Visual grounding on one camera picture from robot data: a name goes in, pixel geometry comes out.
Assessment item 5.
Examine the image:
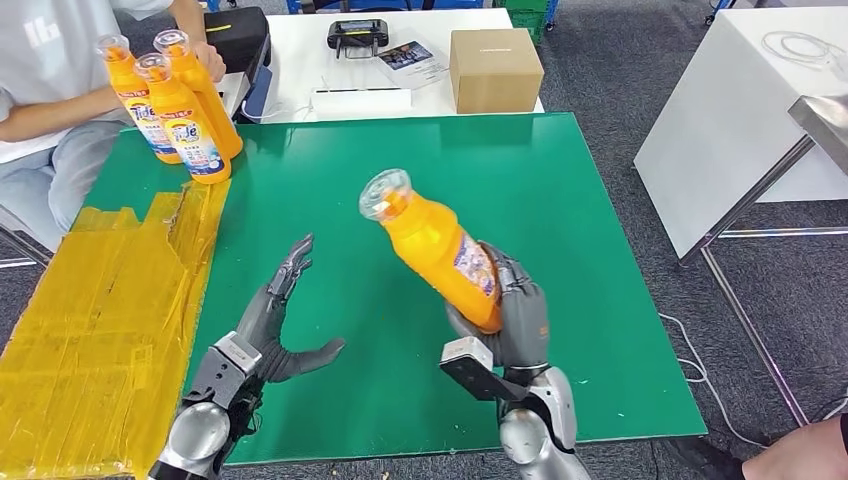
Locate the green plastic crate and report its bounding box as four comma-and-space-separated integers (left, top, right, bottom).
495, 0, 554, 44

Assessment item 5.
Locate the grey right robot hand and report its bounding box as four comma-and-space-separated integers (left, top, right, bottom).
445, 241, 551, 372

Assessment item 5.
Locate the white side table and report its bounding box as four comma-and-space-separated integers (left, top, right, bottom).
634, 6, 848, 429

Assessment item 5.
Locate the coiled white cable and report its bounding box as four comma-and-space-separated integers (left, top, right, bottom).
761, 29, 848, 81

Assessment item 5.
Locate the orange detergent bottle clear cap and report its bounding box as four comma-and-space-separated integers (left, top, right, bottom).
94, 34, 183, 166
153, 29, 244, 160
134, 52, 233, 185
358, 168, 505, 335

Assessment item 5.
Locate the person's left hand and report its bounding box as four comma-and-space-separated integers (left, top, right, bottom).
192, 40, 228, 84

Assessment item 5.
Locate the black carry case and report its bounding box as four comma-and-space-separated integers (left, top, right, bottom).
203, 6, 272, 75

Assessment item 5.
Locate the black handheld controller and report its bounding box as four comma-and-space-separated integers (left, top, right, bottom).
326, 18, 391, 60

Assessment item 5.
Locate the white floor cable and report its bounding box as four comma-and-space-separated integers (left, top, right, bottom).
659, 312, 848, 452

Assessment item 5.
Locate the flat white box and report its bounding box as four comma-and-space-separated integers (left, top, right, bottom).
309, 86, 415, 122

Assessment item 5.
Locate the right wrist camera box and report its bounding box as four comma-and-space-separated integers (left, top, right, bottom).
439, 336, 531, 403

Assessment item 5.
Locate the yellow tape sheet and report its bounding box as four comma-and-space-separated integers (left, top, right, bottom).
0, 178, 233, 480

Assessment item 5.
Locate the person's leg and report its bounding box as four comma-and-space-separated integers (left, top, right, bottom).
664, 413, 848, 480

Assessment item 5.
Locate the printed booklet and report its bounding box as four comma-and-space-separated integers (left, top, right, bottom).
377, 39, 452, 91

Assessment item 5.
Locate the person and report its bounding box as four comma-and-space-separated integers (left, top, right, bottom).
0, 0, 228, 250

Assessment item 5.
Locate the grey chair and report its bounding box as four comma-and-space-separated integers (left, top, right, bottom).
0, 188, 61, 270

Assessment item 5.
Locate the brown cardboard box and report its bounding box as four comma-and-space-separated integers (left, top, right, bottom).
449, 28, 546, 115

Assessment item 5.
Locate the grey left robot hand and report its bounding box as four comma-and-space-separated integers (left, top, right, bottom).
235, 233, 347, 386

